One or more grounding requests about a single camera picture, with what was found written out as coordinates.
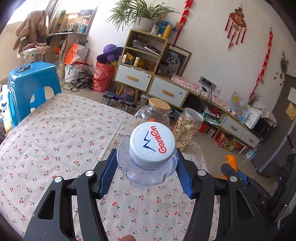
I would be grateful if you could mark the red Chinese knot decoration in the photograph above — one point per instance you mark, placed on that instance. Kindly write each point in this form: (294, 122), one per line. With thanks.
(236, 27)

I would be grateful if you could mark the purple hat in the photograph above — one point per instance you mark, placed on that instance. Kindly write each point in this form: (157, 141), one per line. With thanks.
(111, 53)

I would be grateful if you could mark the potted green plant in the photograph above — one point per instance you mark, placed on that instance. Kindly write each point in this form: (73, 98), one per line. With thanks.
(125, 13)

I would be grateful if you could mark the glass teapot with wooden lid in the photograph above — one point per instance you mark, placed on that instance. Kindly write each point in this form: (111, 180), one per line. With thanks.
(157, 109)

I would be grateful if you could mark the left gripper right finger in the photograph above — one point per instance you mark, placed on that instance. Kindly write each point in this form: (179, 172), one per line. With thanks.
(202, 187)

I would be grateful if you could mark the clear jar of seeds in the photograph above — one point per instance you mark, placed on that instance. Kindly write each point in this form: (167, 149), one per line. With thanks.
(188, 124)

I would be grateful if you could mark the red bucket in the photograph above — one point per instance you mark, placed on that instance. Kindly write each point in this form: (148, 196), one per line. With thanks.
(103, 76)

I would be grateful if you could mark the red yellow snack carton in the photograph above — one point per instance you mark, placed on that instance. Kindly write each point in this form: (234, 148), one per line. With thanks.
(229, 143)

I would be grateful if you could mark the framed picture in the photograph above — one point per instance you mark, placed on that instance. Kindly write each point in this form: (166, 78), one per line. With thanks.
(173, 62)

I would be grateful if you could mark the red firecracker string decoration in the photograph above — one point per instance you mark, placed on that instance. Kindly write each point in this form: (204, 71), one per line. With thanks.
(264, 66)

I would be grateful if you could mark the chair with brown clothes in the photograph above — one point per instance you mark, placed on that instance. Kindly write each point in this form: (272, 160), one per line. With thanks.
(31, 35)

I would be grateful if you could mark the clear plastic water bottle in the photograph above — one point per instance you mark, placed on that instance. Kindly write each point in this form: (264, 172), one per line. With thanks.
(148, 156)

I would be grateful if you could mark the colourful map board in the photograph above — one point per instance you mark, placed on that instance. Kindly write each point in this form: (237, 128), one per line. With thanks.
(239, 107)

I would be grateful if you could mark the cherry print tablecloth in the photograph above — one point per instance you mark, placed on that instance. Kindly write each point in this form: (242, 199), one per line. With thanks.
(68, 135)

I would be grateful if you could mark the grey refrigerator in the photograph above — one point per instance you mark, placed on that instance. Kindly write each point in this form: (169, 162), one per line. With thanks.
(271, 154)

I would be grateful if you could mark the operator thumb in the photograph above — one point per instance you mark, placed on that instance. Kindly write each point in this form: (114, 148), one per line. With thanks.
(127, 238)

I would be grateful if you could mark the orange peel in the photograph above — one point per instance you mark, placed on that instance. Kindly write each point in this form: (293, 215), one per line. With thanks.
(232, 162)

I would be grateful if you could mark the long wooden TV cabinet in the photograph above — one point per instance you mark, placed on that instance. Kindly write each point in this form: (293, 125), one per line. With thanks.
(182, 97)

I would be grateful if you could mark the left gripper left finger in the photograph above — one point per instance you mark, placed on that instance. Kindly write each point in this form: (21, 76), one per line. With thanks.
(53, 219)

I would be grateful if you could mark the orange white shopping bag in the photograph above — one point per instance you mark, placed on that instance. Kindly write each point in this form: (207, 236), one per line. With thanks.
(77, 53)

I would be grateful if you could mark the microwave oven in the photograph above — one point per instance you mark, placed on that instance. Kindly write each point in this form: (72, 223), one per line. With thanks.
(260, 122)

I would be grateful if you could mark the open wooden shelf unit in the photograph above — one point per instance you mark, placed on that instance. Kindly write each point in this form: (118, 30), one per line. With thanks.
(143, 51)

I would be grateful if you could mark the blue plastic stool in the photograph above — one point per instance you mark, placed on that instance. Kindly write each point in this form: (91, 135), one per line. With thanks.
(26, 88)

